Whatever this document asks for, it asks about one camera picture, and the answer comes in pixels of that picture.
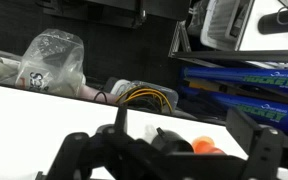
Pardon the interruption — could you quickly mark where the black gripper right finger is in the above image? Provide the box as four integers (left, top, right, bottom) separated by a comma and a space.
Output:
225, 108, 288, 180

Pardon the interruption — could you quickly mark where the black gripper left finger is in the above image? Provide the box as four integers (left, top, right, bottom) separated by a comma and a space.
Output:
35, 104, 172, 180

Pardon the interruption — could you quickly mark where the blue hockey box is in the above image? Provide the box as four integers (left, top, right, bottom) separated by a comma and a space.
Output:
179, 65, 288, 97
178, 87, 288, 136

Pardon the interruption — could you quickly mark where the translucent orange cup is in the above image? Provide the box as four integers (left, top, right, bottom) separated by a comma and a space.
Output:
191, 135, 226, 155

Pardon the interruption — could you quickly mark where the pink plastic item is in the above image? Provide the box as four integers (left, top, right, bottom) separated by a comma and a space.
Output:
79, 83, 119, 104

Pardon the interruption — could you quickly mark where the clear plastic bag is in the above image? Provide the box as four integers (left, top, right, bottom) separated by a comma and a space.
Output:
15, 28, 86, 98

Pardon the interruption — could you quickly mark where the yellow cable bundle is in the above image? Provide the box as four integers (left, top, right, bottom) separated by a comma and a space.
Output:
115, 87, 174, 113

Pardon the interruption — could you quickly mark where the clear plastic cable bin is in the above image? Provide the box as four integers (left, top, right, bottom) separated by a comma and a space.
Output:
114, 79, 179, 115

